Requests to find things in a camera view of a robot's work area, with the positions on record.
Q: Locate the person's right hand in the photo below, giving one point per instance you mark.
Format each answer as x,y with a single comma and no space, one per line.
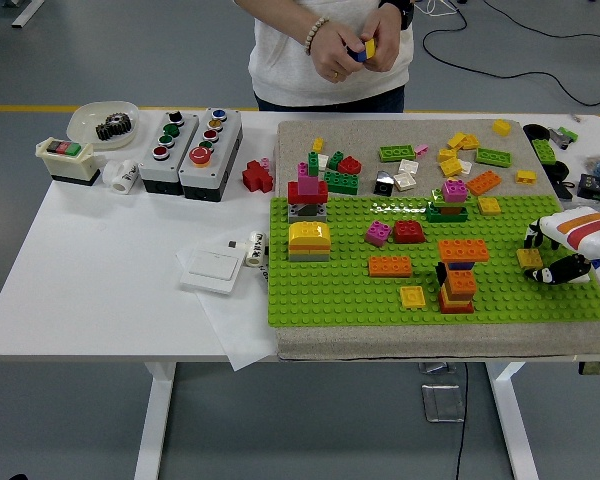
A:
335,50

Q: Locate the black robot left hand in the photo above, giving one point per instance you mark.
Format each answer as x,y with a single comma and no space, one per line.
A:
15,477

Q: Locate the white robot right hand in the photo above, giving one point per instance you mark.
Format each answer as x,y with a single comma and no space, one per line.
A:
590,232

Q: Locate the person's left hand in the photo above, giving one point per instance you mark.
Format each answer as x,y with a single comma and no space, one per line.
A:
389,35

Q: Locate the yellow square brick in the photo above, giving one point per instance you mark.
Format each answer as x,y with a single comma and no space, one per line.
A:
412,296
489,205
370,49
446,154
456,140
471,141
529,257
450,166

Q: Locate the blue square brick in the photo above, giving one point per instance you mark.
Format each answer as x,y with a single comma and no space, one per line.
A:
358,56

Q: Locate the small pink brick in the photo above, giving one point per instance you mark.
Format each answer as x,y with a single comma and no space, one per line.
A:
421,148

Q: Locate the person's right forearm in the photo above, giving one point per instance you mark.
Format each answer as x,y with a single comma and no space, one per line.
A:
280,12

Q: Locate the green toy baseplate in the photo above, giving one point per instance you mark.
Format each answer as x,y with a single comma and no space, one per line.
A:
340,300

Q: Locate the black wristwatch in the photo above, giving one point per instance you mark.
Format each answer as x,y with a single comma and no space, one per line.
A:
406,12

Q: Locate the black printed device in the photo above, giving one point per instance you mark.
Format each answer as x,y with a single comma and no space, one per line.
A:
597,185

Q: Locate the black flat bar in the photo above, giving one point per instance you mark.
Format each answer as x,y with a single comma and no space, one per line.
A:
565,191

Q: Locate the person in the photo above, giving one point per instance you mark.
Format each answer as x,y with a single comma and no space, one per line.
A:
290,70

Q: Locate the yellow narrow brick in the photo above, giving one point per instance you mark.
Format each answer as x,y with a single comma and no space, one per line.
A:
525,176
500,127

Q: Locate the lime green brick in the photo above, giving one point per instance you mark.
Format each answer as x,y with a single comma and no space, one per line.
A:
544,149

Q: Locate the small yellow brick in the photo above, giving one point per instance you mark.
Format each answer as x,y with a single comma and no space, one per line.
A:
318,144

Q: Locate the grey and green clip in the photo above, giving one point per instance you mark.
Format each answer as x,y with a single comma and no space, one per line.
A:
562,136

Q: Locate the small green brick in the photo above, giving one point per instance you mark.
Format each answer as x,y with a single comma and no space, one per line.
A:
335,160

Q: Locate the small white brick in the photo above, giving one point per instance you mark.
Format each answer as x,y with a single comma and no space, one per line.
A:
323,160
465,166

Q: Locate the tall green brick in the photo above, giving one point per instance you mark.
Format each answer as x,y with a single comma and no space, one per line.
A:
313,164

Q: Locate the lime long plate brick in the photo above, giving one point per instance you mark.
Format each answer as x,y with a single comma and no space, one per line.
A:
492,156
395,152

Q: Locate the orange long brick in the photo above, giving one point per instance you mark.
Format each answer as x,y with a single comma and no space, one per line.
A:
483,182
389,266
462,250

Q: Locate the tiny pink brick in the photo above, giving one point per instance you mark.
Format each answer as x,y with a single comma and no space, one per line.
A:
265,162

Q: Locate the purple brick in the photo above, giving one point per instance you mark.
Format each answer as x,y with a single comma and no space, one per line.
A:
460,266

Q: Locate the under-table control panel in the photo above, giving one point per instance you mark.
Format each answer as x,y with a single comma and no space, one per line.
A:
599,368

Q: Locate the orange square brick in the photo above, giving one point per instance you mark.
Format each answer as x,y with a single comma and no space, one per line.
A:
461,282

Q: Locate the tall pink brick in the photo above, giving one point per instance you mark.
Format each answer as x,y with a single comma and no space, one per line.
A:
307,186

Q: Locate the magenta square brick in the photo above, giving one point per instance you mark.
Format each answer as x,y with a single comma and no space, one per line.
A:
378,234
454,191

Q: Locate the wide red brick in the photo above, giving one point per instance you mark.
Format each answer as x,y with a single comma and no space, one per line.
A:
322,192

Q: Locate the black sloped brick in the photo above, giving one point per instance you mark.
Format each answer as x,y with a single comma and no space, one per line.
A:
382,186

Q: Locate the red cross-shaped brick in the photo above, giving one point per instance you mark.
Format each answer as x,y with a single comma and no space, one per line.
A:
255,176

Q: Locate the white table leg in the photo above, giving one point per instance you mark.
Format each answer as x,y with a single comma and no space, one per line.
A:
155,420
512,420

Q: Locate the red base brick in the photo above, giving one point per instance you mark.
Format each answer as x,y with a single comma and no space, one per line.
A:
455,308

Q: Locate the dark green long brick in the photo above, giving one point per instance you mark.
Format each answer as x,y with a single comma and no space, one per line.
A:
432,215

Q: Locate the yellow base brick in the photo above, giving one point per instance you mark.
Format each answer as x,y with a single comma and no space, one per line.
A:
443,298

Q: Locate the grey arch brick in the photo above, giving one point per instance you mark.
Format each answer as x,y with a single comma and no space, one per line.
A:
294,216

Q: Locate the red sloped brick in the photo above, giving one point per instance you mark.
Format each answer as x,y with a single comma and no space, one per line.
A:
408,232

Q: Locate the grey emergency-stop control box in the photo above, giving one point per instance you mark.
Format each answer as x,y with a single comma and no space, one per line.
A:
207,180

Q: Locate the yellow rounded brick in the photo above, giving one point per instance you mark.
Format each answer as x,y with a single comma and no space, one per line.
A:
307,231

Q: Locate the thin orange plate brick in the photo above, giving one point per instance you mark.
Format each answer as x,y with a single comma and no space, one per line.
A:
307,246

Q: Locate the grey base brick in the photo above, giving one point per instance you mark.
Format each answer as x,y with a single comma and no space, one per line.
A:
307,256

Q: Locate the white labelled tube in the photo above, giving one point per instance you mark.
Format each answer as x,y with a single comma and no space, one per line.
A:
254,250

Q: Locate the small white tag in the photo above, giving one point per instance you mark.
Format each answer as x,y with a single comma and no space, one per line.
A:
235,244

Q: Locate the grey four-button control box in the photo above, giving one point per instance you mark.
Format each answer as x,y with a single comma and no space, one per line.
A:
150,172

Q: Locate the metal floor socket plate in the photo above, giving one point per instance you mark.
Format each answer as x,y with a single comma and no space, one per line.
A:
442,402

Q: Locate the black metal gear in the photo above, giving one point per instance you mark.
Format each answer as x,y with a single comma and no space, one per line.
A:
112,127

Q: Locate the white pipe tee fitting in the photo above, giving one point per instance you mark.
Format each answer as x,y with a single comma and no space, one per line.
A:
122,177

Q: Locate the white plastic dish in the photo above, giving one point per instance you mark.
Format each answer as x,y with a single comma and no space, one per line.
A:
82,122

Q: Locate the white paper sheet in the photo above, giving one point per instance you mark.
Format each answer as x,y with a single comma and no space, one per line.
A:
240,330

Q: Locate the white desk foot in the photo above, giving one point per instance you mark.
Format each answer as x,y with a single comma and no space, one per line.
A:
28,12

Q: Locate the metal floor bracket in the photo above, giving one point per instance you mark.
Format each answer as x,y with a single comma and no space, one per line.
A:
437,368

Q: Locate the white wall switch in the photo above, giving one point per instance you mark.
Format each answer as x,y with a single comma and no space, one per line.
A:
212,270

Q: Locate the cream red-green switch box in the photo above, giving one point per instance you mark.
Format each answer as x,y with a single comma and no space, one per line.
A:
70,167

